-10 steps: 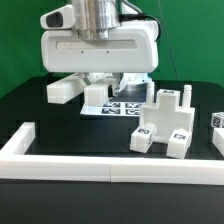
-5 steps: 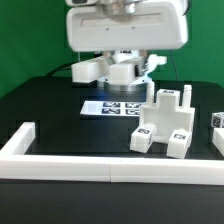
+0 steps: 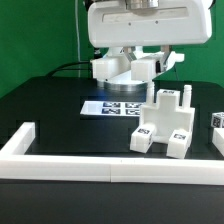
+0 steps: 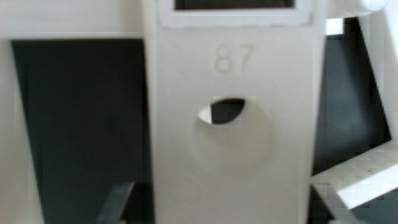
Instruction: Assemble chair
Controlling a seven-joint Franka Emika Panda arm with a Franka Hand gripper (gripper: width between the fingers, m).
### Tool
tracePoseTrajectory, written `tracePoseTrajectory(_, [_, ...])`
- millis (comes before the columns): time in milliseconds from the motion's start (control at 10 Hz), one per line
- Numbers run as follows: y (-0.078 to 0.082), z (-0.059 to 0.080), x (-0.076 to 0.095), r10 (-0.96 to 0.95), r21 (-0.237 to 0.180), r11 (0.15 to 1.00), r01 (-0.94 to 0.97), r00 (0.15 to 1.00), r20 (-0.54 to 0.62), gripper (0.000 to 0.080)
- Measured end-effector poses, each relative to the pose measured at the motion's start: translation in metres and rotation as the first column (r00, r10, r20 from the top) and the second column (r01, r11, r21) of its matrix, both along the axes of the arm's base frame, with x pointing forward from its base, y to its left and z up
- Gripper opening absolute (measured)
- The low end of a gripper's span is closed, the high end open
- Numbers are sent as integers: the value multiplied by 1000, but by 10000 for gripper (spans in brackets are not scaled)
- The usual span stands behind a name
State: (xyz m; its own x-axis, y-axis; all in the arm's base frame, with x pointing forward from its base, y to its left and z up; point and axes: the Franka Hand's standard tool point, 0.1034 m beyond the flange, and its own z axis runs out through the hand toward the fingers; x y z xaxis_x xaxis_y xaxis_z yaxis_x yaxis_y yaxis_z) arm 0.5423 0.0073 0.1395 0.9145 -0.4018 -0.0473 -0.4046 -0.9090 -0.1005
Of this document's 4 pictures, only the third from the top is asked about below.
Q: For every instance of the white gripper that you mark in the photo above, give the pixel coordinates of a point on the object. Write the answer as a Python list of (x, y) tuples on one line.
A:
[(172, 22)]

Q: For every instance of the white sheet with tags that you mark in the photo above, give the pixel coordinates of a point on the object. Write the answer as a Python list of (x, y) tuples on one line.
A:
[(111, 108)]

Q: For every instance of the white tagged cube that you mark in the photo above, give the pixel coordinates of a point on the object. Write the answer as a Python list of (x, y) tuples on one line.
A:
[(217, 120)]

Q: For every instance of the white chair back frame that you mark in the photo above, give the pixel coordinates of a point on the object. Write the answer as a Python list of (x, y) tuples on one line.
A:
[(144, 68)]

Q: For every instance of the white U-shaped fence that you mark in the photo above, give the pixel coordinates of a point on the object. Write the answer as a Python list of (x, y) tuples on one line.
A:
[(15, 163)]

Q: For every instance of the white chair seat part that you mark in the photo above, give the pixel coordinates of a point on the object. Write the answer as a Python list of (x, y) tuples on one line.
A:
[(167, 112)]

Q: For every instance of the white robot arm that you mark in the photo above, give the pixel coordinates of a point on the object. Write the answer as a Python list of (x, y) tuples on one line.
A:
[(125, 84)]

